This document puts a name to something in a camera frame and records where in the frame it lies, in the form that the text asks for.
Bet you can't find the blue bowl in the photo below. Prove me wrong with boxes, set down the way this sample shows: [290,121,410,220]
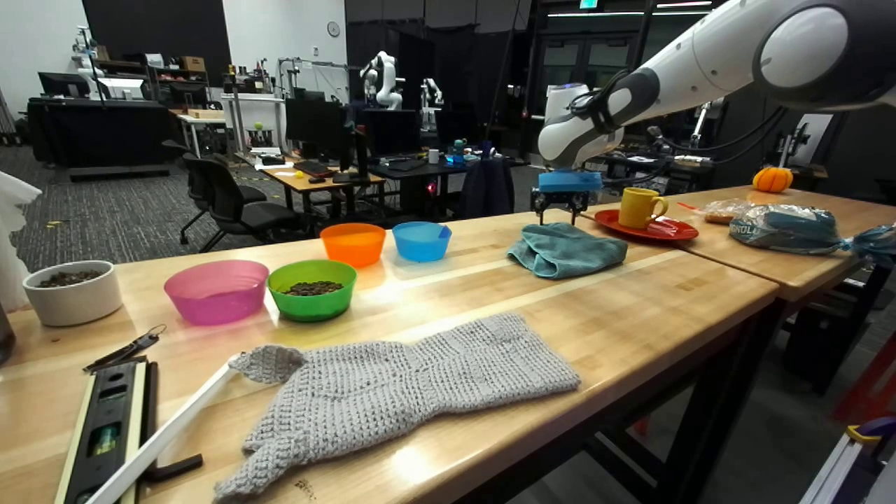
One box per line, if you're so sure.
[392,220,451,262]

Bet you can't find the yellow mug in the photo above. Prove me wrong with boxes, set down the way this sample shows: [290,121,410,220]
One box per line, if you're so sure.
[617,187,666,229]

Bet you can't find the green bowl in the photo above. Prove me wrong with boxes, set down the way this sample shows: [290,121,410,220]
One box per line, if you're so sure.
[269,259,356,321]

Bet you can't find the white stick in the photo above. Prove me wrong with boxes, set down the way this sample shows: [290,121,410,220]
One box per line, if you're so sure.
[87,353,241,504]

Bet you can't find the black office chair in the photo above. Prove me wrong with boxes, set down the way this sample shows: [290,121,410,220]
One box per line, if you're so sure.
[179,157,316,252]

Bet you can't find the white bowl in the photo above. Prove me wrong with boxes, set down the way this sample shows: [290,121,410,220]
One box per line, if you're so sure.
[21,259,119,328]

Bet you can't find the small orange pumpkin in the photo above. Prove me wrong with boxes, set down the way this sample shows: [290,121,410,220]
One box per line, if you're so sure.
[753,164,791,194]

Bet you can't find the blue towel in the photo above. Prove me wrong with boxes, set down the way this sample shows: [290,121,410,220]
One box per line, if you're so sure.
[507,224,626,280]

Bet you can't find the plastic bag of blue cloths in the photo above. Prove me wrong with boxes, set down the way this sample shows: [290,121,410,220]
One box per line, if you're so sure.
[728,205,840,254]

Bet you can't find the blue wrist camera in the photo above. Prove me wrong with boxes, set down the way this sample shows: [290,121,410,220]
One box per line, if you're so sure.
[533,170,601,194]

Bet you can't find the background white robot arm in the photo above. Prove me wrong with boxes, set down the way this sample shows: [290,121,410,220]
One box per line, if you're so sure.
[358,51,403,108]

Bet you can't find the red plate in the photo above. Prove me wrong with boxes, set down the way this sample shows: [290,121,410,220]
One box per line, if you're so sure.
[592,210,697,245]

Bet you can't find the grey knitted cloth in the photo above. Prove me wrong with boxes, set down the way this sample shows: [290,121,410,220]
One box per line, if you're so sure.
[213,313,578,504]

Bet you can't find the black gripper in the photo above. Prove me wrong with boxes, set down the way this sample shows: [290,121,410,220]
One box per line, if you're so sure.
[528,187,587,227]

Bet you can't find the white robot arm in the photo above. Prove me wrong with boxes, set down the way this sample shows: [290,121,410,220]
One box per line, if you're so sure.
[538,0,896,168]

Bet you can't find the blue cloth at edge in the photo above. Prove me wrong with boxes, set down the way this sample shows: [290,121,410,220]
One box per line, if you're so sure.
[850,224,896,262]

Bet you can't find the spirit level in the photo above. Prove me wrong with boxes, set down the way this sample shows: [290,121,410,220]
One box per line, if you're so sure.
[52,357,155,504]

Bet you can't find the orange bowl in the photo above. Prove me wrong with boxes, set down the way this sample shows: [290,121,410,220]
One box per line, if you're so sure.
[318,220,385,268]

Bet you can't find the pink bowl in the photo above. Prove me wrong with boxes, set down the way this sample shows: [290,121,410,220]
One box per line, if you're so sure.
[164,259,269,325]

